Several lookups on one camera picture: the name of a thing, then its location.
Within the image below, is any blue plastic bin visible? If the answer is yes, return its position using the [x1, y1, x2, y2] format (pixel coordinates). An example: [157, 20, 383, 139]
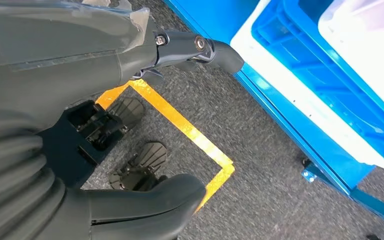
[250, 0, 384, 167]

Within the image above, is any yellow floor tape square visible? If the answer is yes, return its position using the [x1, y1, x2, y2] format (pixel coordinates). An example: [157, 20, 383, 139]
[95, 78, 236, 213]

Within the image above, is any blue metal shelf rack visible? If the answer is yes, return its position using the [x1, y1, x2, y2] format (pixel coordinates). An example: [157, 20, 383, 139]
[163, 0, 384, 232]

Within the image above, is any black robot right foot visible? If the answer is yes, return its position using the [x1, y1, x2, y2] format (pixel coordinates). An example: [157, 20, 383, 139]
[108, 141, 168, 193]

